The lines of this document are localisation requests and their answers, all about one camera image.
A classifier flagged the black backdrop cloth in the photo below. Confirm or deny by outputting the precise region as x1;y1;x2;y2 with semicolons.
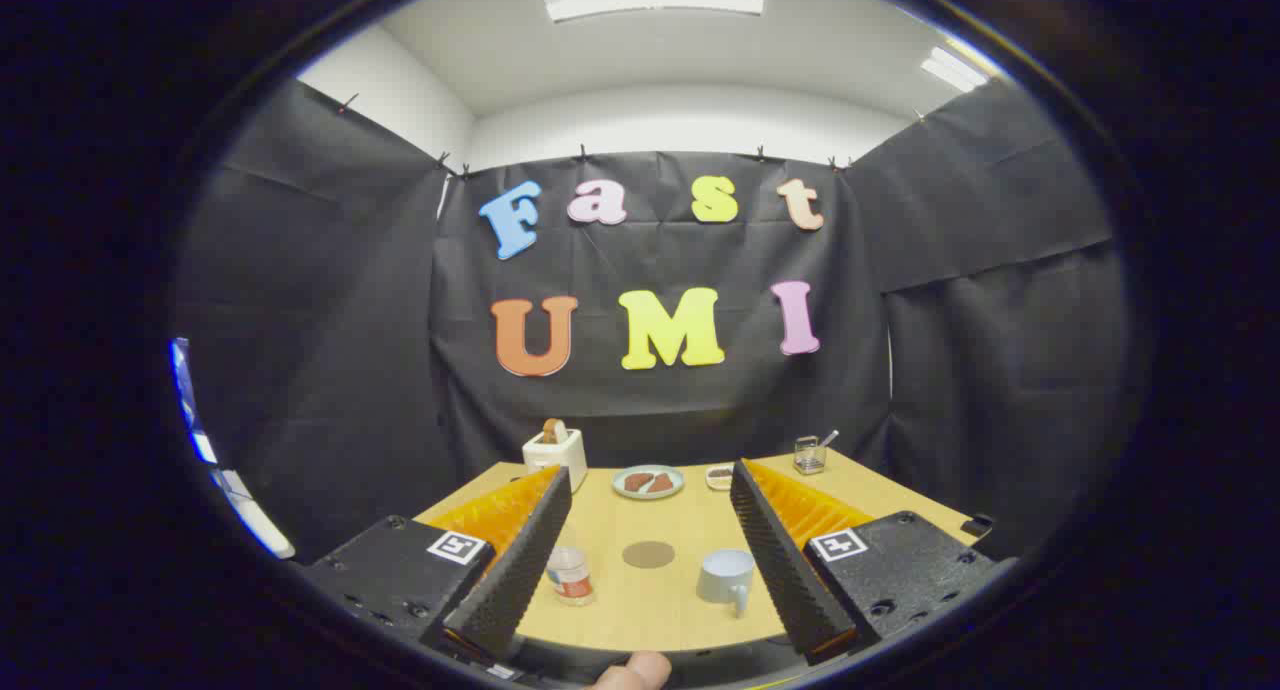
170;75;1131;571

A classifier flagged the wooden table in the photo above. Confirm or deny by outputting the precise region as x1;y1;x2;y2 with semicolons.
415;450;986;653

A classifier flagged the small ceiling light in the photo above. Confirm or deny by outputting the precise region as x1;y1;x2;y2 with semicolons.
920;46;991;94

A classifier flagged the pale green plate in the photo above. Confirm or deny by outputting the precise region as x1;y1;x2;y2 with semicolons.
612;464;686;500

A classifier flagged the white cup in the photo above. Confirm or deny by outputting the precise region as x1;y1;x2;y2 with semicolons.
697;549;757;618

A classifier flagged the white toaster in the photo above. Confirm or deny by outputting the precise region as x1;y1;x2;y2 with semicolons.
522;428;589;494

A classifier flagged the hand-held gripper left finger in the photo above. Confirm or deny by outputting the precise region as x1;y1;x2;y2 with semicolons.
298;465;573;671

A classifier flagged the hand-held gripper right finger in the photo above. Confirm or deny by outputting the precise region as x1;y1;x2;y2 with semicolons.
730;458;1019;668

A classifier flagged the clear plastic juice bottle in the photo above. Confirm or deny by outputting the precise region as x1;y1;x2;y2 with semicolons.
546;545;597;607

